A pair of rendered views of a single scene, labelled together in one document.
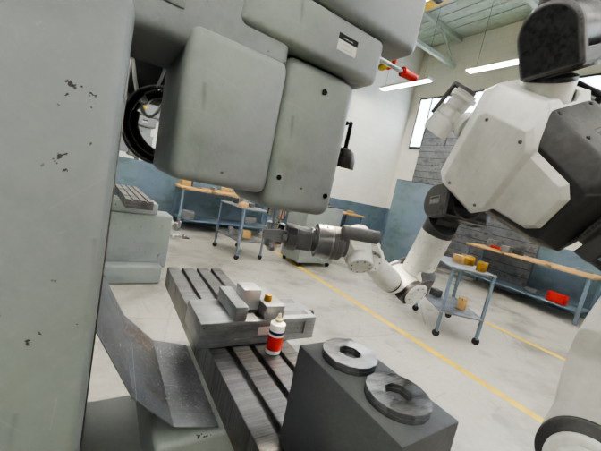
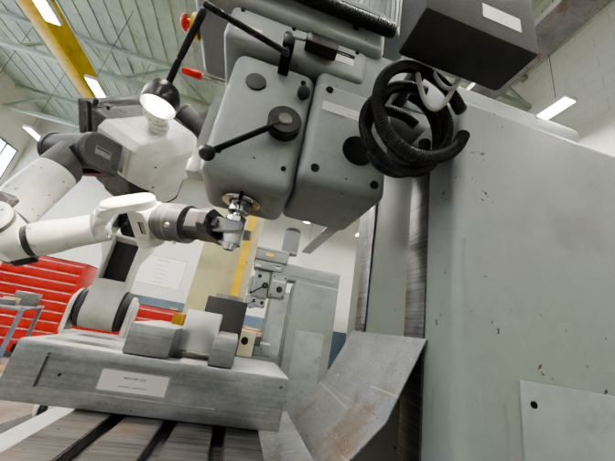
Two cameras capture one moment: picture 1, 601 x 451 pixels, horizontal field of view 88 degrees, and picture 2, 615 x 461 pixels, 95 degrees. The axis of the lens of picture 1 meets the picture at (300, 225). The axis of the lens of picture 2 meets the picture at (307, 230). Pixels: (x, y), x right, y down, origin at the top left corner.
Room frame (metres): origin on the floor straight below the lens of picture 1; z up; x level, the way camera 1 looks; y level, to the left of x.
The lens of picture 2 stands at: (1.28, 0.43, 1.06)
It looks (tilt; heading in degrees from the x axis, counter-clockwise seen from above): 19 degrees up; 203
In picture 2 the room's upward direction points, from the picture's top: 10 degrees clockwise
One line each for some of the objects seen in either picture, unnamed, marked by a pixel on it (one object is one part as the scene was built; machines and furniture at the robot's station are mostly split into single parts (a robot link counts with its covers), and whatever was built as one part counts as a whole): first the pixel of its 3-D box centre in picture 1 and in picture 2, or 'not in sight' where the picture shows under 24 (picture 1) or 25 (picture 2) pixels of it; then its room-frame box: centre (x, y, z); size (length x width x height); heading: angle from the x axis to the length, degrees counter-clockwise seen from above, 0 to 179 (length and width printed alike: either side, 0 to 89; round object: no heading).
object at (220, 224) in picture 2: not in sight; (226, 224); (0.83, 0.07, 1.24); 0.06 x 0.02 x 0.03; 98
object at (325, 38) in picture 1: (293, 47); (290, 82); (0.77, 0.10, 1.68); 0.34 x 0.24 x 0.10; 123
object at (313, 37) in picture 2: not in sight; (310, 45); (0.87, 0.19, 1.66); 0.12 x 0.04 x 0.04; 123
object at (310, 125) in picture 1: (290, 142); (259, 143); (0.79, 0.07, 1.47); 0.21 x 0.19 x 0.32; 33
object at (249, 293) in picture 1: (247, 295); (201, 330); (0.86, 0.11, 1.03); 0.06 x 0.05 x 0.06; 33
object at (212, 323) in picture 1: (253, 312); (172, 362); (0.88, 0.08, 0.98); 0.35 x 0.15 x 0.11; 123
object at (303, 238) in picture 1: (308, 239); (196, 226); (0.81, -0.03, 1.24); 0.13 x 0.12 x 0.10; 8
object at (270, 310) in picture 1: (264, 301); (162, 337); (0.89, 0.06, 1.01); 0.15 x 0.06 x 0.04; 33
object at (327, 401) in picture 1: (357, 429); (221, 327); (0.44, -0.15, 1.02); 0.22 x 0.12 x 0.20; 34
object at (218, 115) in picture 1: (214, 121); (332, 164); (0.69, 0.23, 1.47); 0.24 x 0.19 x 0.26; 33
